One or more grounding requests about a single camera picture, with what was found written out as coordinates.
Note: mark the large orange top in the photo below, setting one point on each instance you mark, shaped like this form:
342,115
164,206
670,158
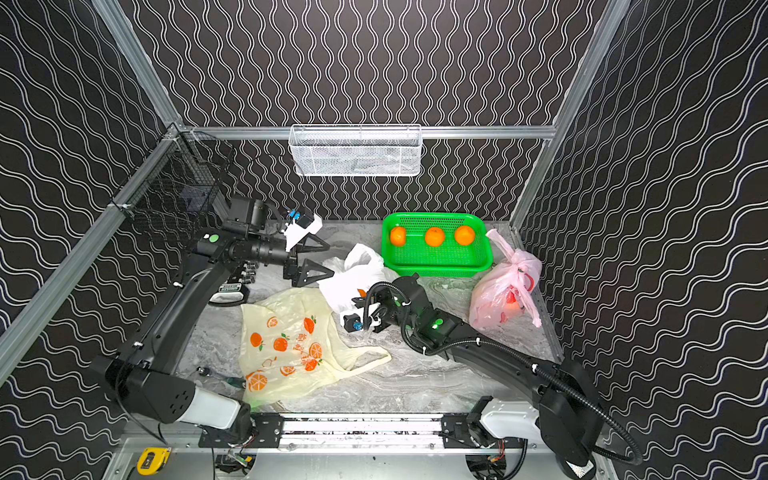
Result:
464,235

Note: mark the black wire basket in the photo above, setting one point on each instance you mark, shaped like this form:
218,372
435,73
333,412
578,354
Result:
184,192

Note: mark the orange centre bottom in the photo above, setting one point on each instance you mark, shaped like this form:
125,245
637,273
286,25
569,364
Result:
434,237

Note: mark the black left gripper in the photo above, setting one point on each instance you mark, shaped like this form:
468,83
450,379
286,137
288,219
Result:
291,259

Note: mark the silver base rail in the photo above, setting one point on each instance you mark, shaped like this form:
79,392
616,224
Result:
394,433

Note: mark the pink plastic bag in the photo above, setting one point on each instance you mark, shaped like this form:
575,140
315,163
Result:
505,292

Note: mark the yellow bag with orange print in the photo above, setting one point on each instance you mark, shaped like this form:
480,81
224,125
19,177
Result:
290,347

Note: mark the green plastic basket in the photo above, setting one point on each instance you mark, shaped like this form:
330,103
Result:
450,259

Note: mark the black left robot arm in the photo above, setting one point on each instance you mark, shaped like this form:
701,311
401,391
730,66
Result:
140,377

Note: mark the white plastic bag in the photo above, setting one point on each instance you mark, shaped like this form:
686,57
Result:
362,268

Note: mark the white wire mesh basket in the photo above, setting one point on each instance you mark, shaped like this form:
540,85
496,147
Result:
356,150

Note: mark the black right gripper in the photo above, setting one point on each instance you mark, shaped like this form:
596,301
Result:
383,325

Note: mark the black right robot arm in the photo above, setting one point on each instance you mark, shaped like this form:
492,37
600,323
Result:
568,415

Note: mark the yellow tape measure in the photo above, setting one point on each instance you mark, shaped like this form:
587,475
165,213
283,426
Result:
152,460

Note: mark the orange far left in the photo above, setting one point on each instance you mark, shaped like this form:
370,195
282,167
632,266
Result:
398,236

